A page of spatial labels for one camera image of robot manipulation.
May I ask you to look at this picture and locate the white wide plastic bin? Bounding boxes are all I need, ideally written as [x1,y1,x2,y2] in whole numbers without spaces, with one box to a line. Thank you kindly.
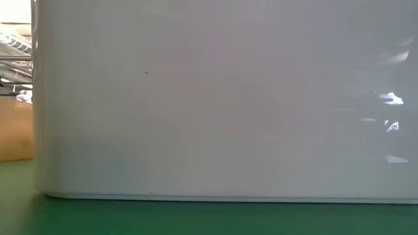
[31,0,418,205]

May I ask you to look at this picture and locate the green table mat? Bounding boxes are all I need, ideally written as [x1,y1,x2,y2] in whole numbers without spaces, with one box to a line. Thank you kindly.
[0,159,418,235]

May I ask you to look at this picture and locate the small white rounded object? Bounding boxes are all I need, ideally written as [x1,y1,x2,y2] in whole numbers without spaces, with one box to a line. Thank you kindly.
[16,89,33,104]

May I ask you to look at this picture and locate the grey metal bars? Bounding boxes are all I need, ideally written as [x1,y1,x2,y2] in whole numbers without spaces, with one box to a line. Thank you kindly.
[0,54,33,95]

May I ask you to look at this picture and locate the black-white striped hose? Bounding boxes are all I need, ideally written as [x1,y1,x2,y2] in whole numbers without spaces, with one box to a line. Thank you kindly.
[0,31,33,55]

